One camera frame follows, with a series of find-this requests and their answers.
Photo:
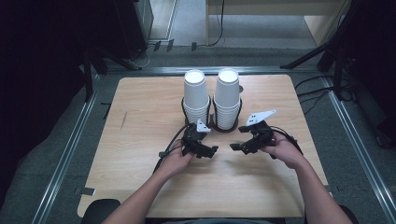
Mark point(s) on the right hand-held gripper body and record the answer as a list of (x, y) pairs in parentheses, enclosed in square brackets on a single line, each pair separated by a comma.
[(263, 137)]

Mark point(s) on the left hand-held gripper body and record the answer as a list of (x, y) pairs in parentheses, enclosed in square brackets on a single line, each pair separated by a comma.
[(190, 137)]

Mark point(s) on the stack of white paper cups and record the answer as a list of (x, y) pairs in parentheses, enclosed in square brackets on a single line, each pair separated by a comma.
[(195, 93), (227, 93)]

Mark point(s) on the person's right hand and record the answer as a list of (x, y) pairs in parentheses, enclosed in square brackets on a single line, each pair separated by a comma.
[(286, 151)]

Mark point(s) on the person's left hand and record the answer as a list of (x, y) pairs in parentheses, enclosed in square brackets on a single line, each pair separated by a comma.
[(174, 161)]

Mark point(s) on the black tripod stand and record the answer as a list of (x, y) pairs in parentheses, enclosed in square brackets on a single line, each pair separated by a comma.
[(88, 77), (337, 62)]

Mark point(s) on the black chair armrest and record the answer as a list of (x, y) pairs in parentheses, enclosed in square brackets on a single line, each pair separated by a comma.
[(99, 211)]

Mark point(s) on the black cabinet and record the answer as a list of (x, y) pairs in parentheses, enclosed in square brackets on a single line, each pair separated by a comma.
[(134, 25)]

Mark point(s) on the light wooden desk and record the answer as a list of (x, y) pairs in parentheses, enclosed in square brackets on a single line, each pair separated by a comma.
[(320, 25)]

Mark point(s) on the aluminium floor rail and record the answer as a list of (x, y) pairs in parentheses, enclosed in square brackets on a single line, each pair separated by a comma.
[(358, 146), (264, 69), (67, 155)]

